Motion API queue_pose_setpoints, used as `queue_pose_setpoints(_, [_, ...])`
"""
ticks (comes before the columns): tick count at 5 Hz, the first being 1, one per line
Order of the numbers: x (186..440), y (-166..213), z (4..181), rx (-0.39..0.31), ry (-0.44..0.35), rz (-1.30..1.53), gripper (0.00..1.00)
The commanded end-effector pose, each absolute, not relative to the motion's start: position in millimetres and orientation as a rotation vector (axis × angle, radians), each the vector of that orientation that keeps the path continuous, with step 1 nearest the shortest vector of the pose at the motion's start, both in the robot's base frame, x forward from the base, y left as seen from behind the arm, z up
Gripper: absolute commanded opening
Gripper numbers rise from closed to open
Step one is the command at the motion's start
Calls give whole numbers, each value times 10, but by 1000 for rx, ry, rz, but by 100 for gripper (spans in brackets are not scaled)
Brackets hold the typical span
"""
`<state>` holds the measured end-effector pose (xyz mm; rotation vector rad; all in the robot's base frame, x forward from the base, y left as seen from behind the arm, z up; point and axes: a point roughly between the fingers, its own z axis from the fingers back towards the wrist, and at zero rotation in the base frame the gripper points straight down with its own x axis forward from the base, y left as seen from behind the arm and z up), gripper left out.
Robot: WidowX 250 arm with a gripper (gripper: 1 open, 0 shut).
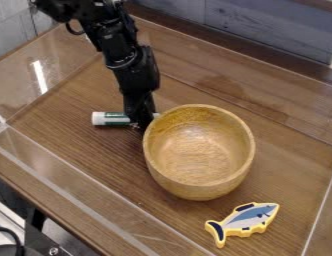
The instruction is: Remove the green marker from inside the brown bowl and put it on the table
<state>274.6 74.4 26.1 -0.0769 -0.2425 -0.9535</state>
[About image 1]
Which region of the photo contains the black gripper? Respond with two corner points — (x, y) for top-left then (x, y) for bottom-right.
(106, 46), (161, 130)

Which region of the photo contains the green white marker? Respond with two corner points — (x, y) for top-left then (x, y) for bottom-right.
(91, 112), (136, 126)

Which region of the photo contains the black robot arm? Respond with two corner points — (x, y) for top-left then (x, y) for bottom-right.
(30, 0), (161, 129)

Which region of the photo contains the brown wooden bowl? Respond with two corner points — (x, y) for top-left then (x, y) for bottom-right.
(143, 104), (255, 201)

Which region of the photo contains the yellow blue fish toy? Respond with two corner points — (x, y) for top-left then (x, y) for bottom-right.
(205, 202), (279, 248)

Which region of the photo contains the clear acrylic tray wall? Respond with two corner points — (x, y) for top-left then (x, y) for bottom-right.
(0, 124), (210, 256)

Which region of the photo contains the black cable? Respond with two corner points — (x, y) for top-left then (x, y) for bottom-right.
(0, 227), (26, 256)

